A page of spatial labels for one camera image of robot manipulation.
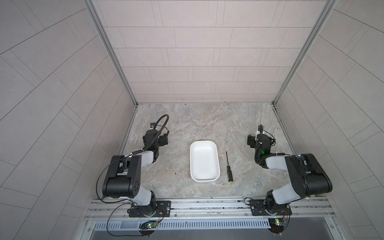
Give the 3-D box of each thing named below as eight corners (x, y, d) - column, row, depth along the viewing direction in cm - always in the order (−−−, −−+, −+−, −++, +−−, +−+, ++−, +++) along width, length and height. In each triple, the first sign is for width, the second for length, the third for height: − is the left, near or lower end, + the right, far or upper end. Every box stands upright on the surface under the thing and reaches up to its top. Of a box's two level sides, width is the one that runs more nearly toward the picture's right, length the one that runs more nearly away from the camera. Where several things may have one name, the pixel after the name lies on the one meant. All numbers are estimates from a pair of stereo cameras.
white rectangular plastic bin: (189, 183, 81) (188, 179, 76) (191, 145, 96) (190, 140, 91) (219, 183, 81) (220, 179, 76) (216, 145, 96) (217, 140, 91)
